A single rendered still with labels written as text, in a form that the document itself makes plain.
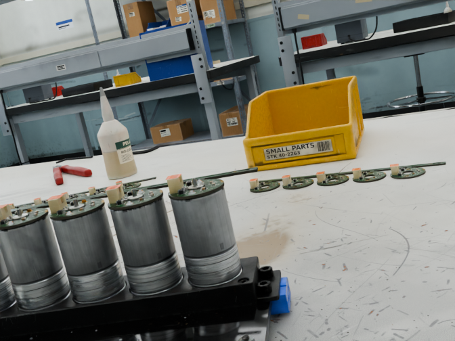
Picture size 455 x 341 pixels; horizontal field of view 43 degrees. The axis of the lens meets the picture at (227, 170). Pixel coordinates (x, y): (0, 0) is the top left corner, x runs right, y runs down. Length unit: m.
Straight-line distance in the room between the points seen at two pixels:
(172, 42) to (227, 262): 2.60
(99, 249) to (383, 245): 0.15
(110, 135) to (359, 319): 0.43
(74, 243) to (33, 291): 0.03
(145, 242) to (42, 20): 5.81
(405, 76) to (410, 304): 4.43
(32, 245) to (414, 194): 0.24
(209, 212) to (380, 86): 4.48
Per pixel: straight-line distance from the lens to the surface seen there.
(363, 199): 0.40
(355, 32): 2.64
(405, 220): 0.35
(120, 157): 0.64
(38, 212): 0.28
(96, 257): 0.27
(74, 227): 0.26
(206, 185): 0.25
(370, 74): 4.71
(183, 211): 0.25
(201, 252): 0.25
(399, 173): 0.44
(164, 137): 5.00
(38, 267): 0.28
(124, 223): 0.25
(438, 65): 4.65
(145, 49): 2.90
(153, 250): 0.26
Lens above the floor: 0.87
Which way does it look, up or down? 12 degrees down
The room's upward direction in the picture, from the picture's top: 12 degrees counter-clockwise
